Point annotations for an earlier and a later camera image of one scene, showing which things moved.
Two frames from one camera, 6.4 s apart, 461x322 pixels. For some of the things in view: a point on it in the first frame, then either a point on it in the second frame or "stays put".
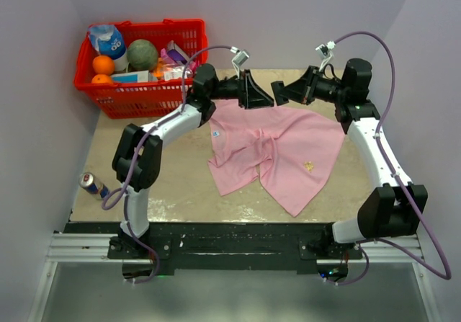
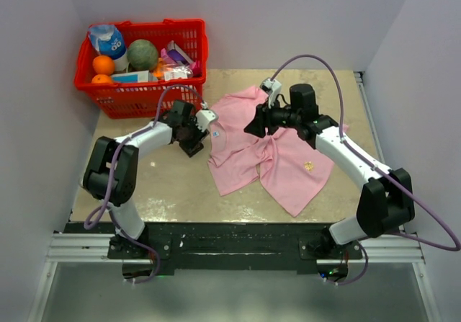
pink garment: [294, 148] stays put
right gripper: [304, 89] → [257, 127]
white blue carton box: [140, 76] stays put
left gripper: [249, 96] → [192, 145]
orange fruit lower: [101, 78] stays put
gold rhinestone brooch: [308, 165] stays put
